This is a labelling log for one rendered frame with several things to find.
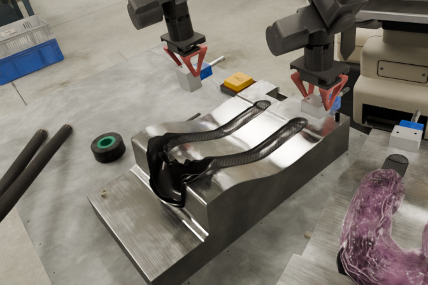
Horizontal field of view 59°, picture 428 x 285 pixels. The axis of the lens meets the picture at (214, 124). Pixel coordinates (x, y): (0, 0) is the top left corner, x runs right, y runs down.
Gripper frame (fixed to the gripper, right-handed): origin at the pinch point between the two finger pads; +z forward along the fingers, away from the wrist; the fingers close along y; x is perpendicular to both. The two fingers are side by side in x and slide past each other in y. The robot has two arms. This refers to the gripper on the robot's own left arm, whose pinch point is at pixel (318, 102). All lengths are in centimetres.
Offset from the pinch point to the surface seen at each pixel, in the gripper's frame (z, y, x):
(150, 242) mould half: 4.8, 1.2, -44.5
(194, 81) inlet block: -1.9, -26.5, -13.8
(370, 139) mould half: 5.3, 11.7, 1.9
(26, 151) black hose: 6, -47, -54
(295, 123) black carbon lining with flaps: 2.3, -0.7, -6.5
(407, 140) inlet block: 2.8, 18.3, 3.5
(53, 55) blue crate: 86, -307, 6
